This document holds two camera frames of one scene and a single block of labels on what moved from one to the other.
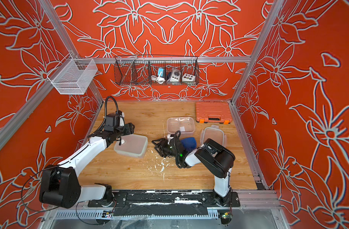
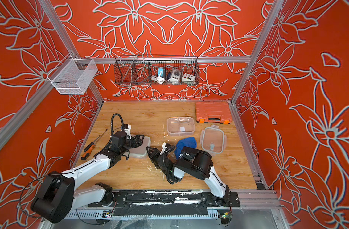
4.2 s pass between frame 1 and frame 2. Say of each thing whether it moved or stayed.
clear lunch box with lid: stayed
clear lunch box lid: stayed
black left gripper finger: moved
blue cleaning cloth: stayed
